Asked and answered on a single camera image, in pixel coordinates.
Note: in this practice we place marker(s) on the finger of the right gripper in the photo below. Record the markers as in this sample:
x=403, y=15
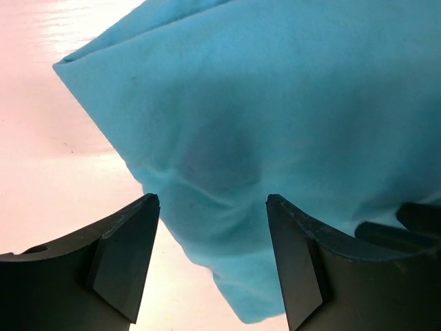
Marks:
x=420, y=218
x=394, y=238

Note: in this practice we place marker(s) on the teal t shirt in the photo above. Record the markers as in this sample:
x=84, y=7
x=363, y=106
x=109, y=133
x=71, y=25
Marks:
x=214, y=105

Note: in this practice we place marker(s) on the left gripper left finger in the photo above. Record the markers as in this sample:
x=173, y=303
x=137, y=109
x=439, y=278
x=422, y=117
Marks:
x=90, y=279

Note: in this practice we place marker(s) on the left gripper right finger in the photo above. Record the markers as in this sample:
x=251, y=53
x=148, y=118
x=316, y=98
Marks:
x=333, y=281

